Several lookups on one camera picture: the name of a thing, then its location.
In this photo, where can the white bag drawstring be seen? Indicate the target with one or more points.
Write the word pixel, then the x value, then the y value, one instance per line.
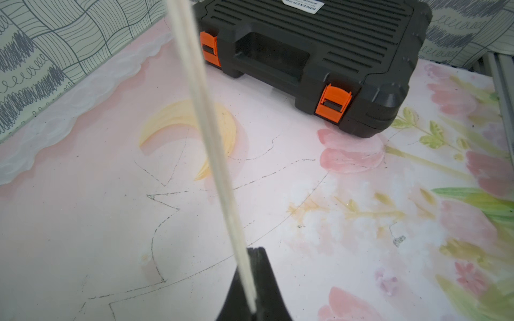
pixel 190 53

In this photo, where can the black plastic tool case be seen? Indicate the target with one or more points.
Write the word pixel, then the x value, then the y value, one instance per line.
pixel 347 62

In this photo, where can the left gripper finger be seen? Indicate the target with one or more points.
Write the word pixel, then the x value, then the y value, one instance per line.
pixel 269 302

